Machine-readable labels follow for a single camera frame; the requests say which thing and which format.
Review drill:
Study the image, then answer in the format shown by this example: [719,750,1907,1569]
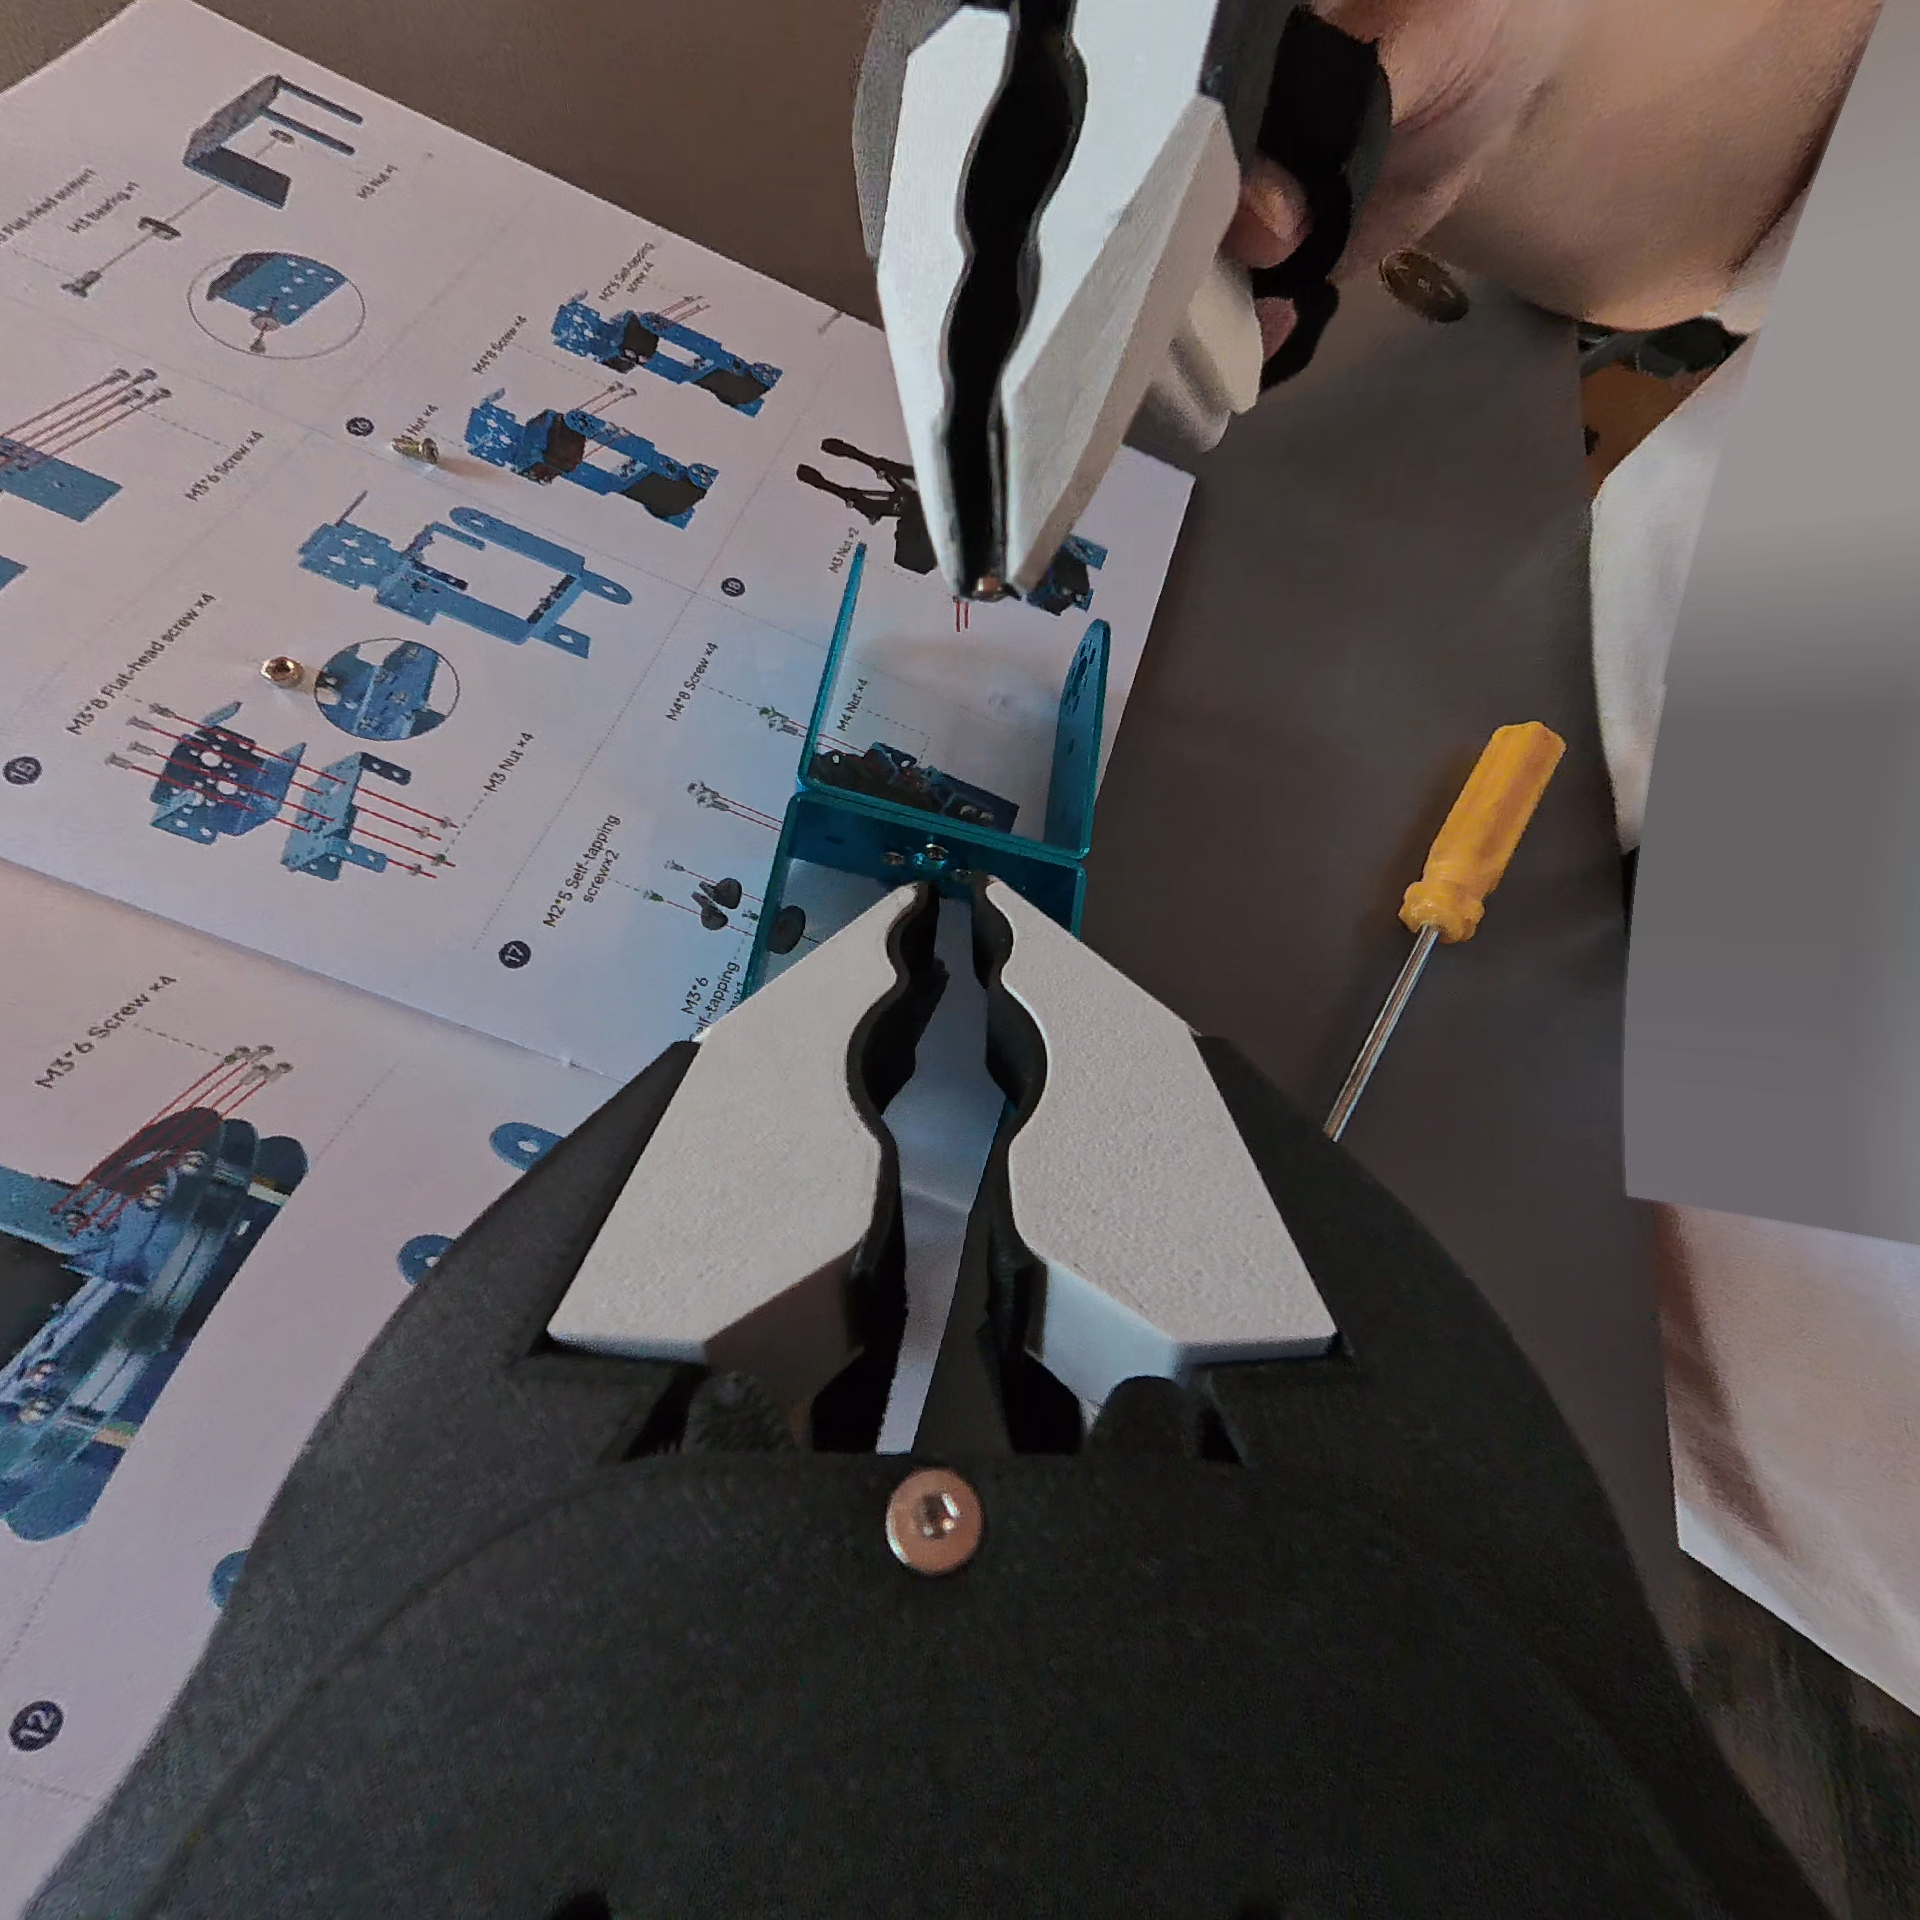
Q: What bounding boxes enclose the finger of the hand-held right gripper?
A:
[997,0,1249,592]
[877,0,1089,589]

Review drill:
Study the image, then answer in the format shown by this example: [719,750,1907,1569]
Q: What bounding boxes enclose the assembly instruction booklet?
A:
[0,0,1203,1772]

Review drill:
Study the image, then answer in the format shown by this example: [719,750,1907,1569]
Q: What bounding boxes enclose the blue metal bracket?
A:
[745,544,1121,993]

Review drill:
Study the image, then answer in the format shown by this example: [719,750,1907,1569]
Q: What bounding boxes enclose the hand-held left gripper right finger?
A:
[967,872,1347,1455]

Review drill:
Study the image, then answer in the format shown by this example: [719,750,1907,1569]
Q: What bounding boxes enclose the dark patterned trousers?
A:
[1650,1559,1920,1920]

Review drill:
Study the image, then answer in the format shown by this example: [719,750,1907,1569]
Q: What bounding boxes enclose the dark grey desk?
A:
[195,0,1674,1622]

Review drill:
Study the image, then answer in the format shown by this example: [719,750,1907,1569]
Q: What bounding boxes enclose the person's right hand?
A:
[1232,0,1883,330]

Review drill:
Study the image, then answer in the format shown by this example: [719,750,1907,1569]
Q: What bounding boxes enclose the yellow handled screwdriver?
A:
[1320,719,1571,1144]

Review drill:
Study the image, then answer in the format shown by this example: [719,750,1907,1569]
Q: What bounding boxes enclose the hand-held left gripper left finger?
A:
[545,882,944,1455]

